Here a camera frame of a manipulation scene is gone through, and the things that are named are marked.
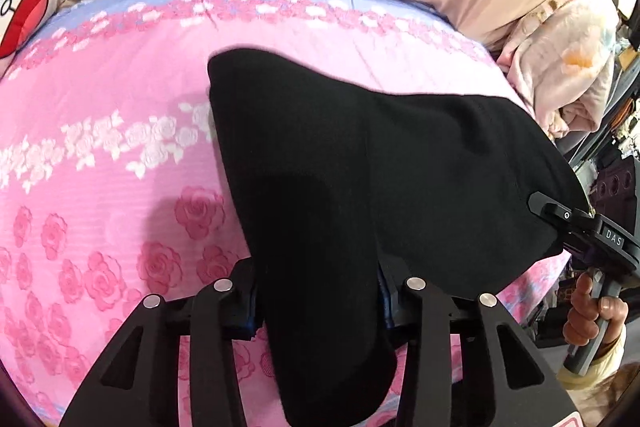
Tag pale pink plush blanket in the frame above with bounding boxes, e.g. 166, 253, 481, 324
495, 0, 621, 140

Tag grey metal frame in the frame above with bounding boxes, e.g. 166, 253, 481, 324
560, 52, 640, 168

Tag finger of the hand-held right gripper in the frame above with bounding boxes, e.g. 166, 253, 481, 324
527, 192, 594, 234

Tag pink floral bed blanket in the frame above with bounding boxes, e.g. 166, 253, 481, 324
0, 0, 573, 427

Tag black pants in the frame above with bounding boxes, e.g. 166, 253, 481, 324
206, 48, 593, 427

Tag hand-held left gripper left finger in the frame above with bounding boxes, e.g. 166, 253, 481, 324
60, 257, 266, 427

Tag cartoon face pillow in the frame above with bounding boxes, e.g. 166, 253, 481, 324
0, 0, 63, 78

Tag person's right forearm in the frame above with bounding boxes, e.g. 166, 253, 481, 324
555, 329, 631, 390

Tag dark purple perforated box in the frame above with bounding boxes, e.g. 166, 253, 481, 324
590, 152, 640, 228

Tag person's right hand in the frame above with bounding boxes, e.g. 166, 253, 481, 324
562, 274, 628, 350

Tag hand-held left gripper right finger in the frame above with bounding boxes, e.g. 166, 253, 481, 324
377, 257, 586, 427

